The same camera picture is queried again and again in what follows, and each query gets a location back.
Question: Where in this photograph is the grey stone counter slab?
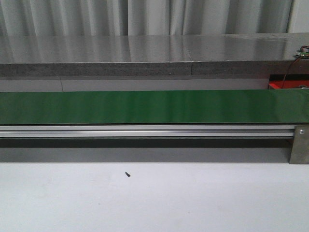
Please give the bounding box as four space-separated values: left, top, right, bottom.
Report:
0 33 309 77

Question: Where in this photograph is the red plastic bin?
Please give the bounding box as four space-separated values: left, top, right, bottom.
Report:
268 74 309 89

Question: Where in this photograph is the green conveyor belt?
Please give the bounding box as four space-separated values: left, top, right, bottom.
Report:
0 89 309 125

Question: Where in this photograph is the green circuit board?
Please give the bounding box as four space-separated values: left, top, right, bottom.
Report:
294 45 309 58

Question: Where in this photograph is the white pleated curtain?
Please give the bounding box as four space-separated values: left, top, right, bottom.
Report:
0 0 293 36

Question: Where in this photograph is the aluminium conveyor side rail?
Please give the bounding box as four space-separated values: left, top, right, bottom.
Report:
0 125 295 138

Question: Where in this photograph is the steel conveyor mounting bracket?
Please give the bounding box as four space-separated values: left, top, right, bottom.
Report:
289 125 309 164

